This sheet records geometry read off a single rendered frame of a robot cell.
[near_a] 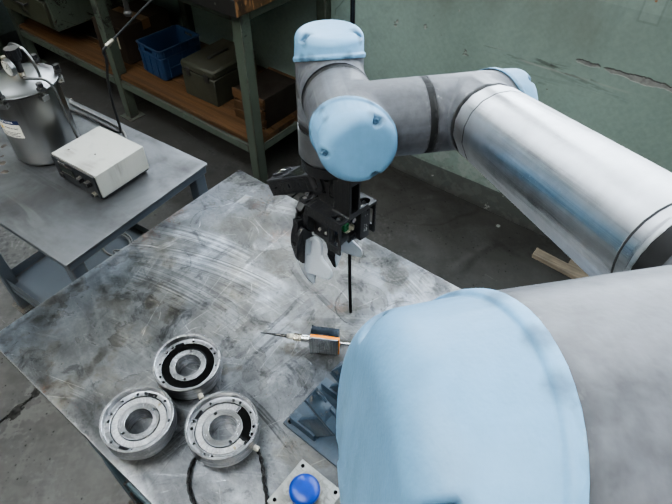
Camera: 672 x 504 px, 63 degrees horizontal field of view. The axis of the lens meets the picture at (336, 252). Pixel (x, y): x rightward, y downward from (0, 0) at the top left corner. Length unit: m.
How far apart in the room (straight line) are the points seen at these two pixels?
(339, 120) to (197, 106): 2.18
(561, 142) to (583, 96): 1.66
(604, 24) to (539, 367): 1.82
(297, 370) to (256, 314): 0.14
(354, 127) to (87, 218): 1.05
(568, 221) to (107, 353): 0.80
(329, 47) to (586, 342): 0.45
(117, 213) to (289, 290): 0.58
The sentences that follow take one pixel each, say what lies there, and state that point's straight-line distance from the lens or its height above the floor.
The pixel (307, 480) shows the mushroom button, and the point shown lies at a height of 0.87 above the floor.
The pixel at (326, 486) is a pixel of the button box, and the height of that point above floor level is 0.85.
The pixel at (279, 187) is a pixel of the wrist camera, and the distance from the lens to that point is 0.76.
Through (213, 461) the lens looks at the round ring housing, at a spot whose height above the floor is 0.84.
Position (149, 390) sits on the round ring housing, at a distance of 0.90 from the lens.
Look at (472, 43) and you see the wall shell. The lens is 2.15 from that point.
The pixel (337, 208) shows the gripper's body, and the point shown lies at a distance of 0.68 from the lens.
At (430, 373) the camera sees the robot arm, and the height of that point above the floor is 1.44.
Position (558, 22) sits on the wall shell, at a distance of 2.01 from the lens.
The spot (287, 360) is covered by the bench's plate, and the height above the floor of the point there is 0.80.
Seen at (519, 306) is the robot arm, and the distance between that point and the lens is 0.18.
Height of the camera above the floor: 1.57
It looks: 46 degrees down
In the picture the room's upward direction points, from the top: straight up
